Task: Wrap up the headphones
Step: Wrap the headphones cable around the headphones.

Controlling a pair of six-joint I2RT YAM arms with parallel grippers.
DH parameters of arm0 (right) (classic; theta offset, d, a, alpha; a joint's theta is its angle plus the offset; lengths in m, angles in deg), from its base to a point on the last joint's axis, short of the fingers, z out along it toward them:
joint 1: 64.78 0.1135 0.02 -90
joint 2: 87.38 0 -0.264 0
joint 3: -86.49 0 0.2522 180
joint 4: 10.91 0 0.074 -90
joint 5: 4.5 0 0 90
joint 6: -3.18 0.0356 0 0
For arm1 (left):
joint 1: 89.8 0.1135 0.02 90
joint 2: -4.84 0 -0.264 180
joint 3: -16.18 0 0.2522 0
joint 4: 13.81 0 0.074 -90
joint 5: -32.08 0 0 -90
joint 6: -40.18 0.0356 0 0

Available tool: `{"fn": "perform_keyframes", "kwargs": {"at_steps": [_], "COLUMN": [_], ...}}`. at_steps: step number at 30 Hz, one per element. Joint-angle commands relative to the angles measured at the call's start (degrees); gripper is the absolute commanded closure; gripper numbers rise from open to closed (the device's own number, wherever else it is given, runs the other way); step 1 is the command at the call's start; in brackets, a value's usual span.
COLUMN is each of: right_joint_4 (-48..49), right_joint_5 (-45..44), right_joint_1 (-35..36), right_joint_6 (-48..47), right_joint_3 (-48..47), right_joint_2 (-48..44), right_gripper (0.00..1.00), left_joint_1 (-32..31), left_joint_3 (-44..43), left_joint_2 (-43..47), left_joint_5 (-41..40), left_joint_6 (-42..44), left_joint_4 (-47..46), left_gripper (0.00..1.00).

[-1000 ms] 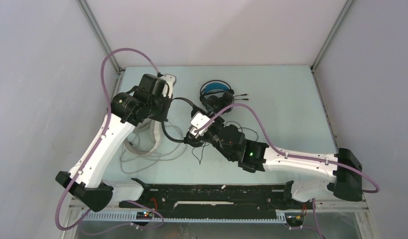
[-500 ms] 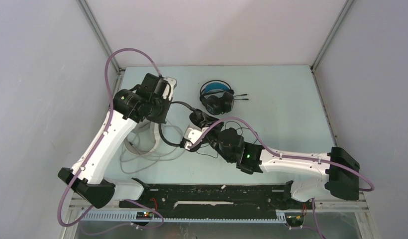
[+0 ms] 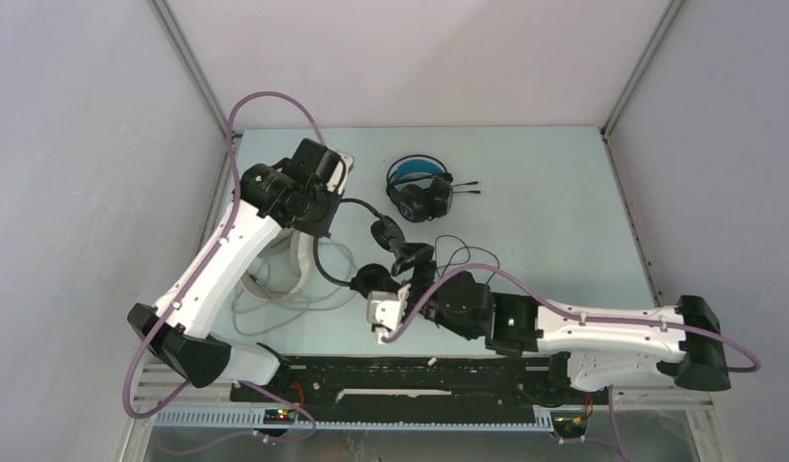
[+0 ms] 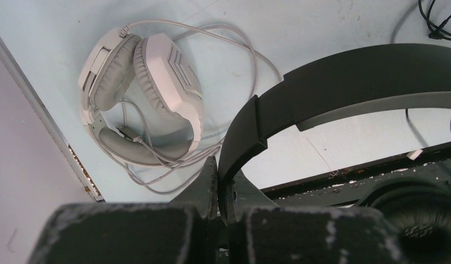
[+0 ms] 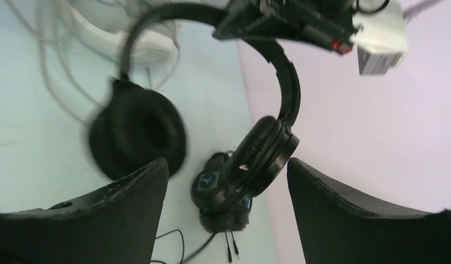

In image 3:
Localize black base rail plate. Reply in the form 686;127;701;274
264;354;608;424

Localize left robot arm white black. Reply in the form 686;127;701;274
127;139;354;401

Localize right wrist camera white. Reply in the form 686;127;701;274
367;284;411;343

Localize white slotted cable duct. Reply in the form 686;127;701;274
153;406;585;432

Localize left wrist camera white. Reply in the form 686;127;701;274
327;151;355;196

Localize white gaming headphones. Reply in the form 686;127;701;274
230;231;355;338

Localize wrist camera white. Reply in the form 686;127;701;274
367;284;411;343
327;151;355;196

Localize small black headphones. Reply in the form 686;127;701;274
311;197;501;297

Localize large black blue headphones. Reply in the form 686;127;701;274
385;154;480;223

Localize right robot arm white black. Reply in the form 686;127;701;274
367;244;734;402

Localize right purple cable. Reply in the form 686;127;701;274
378;263;762;462

